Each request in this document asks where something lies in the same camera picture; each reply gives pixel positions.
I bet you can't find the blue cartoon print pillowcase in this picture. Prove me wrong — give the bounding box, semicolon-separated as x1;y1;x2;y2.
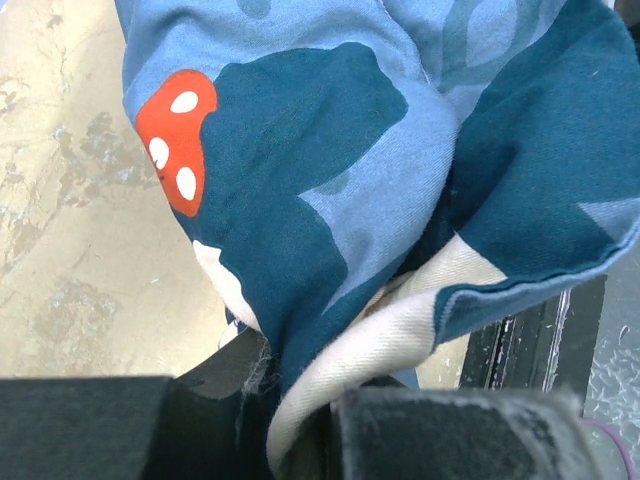
113;0;640;479

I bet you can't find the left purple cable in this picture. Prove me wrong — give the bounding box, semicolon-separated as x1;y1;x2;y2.
579;417;634;480

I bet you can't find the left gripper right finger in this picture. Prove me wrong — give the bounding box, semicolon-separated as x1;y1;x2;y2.
329;387;604;480

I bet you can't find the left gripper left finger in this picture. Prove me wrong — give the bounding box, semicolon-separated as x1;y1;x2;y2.
1;330;270;479

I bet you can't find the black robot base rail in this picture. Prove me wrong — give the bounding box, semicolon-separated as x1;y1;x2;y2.
458;274;608;414

